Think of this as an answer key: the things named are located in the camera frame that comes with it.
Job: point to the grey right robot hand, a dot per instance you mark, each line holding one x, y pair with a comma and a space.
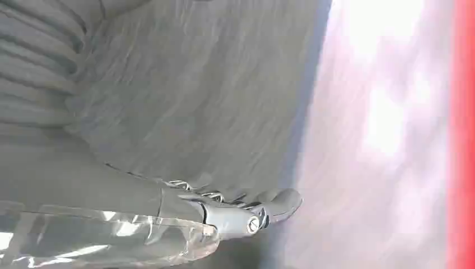
193, 96

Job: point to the ribbed grey right arm sleeve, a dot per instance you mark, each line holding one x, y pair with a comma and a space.
33, 63

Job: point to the red strip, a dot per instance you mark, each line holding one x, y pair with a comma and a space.
462, 133

